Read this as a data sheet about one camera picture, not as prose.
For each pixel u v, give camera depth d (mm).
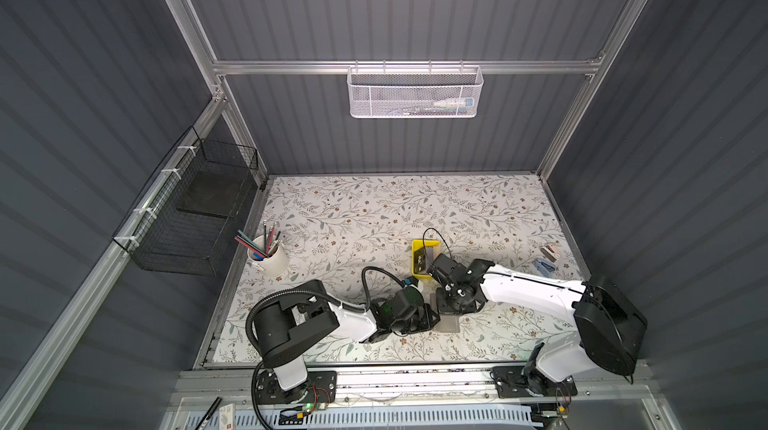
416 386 753
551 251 962
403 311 668
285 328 460
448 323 816
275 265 889
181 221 719
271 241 892
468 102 912
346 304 543
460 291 610
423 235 1043
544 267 928
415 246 972
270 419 704
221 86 912
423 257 937
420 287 823
